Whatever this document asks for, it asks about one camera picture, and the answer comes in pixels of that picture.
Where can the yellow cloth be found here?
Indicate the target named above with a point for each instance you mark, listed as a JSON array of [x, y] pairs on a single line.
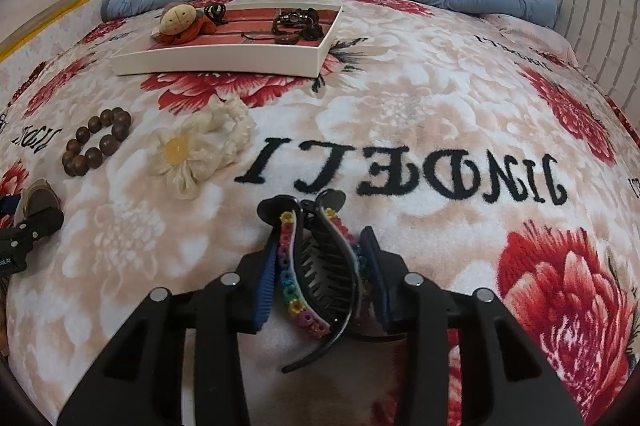
[[75, 4]]

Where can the black scrunchie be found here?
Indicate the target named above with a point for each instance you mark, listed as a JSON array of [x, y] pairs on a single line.
[[312, 24]]

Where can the black claw clip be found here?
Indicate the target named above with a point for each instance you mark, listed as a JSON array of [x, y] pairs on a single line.
[[215, 12]]

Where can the white jewelry tray red lining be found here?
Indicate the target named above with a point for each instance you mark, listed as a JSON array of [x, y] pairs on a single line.
[[215, 61]]

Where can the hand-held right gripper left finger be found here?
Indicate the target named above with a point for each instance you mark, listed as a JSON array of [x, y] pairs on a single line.
[[267, 286]]

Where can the cream flower scrunchie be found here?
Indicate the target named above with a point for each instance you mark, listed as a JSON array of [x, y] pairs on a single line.
[[185, 151]]

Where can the rainbow flower claw clip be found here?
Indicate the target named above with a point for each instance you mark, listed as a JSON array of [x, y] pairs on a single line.
[[320, 276]]

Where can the orange scrunchie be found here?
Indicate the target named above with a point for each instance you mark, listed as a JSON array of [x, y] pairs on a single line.
[[192, 31]]

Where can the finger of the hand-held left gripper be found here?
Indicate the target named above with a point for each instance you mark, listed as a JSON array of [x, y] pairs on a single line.
[[42, 223], [10, 206]]

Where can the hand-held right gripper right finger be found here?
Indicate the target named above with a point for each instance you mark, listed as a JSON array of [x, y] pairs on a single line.
[[372, 276]]

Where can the red floral printed blanket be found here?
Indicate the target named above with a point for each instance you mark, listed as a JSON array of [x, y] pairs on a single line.
[[450, 116]]

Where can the white band watch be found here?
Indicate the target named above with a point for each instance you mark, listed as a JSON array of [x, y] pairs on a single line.
[[35, 196]]

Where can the yellow plush hair clip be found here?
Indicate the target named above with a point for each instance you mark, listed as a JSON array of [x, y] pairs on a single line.
[[175, 19]]

